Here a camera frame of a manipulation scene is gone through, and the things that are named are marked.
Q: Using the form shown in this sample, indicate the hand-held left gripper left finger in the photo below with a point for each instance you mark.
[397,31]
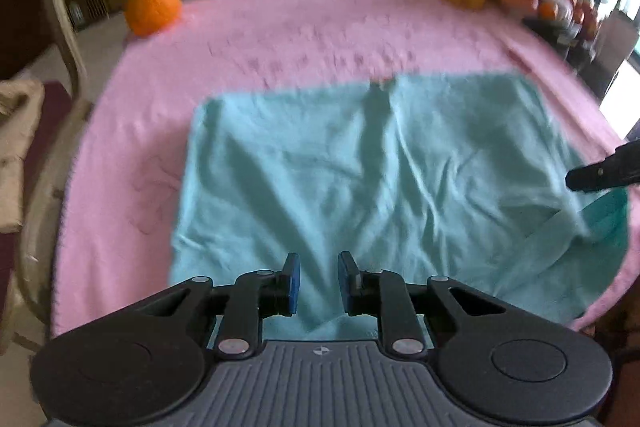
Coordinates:
[293,284]

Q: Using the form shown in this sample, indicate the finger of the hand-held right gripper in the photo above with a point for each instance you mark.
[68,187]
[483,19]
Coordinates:
[605,169]

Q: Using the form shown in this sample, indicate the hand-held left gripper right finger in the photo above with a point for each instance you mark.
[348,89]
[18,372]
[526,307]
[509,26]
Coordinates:
[347,284]

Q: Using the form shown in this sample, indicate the light blue t-shirt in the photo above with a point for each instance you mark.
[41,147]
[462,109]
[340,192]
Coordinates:
[325,167]

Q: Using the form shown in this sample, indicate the dark fruit tray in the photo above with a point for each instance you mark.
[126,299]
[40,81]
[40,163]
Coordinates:
[555,29]

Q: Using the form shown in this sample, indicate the pink printed blanket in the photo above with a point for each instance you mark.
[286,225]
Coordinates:
[300,22]

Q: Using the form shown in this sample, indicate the beige cloth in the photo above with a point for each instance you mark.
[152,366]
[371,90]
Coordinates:
[17,147]

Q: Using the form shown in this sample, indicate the large bumpy orange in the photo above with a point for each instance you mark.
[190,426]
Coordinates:
[152,7]

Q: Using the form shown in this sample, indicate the gold framed chair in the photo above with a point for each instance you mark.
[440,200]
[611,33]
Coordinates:
[60,32]

